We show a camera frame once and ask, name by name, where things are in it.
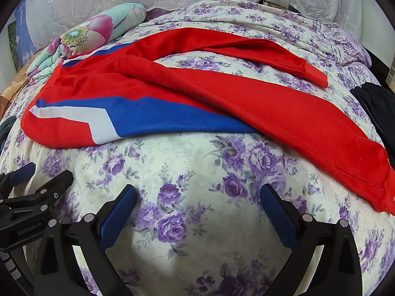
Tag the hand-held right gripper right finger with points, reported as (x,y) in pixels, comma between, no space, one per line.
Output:
(277,215)

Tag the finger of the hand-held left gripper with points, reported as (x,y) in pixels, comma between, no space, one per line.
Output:
(63,180)
(21,172)

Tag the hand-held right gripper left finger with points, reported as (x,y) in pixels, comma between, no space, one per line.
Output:
(118,212)

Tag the red pants with blue stripes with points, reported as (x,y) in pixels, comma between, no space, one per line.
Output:
(216,92)

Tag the navy pants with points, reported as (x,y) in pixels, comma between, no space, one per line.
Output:
(370,104)

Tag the dark green cloth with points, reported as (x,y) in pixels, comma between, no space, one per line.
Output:
(6,129)

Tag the brown patterned cloth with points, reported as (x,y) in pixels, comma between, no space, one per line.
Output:
(9,92)

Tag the purple floral bed sheet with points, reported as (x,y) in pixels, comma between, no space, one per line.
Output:
(197,172)

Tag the blue printed board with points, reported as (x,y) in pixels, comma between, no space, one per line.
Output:
(23,37)

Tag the folded teal pink floral quilt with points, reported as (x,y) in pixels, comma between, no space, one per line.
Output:
(92,27)

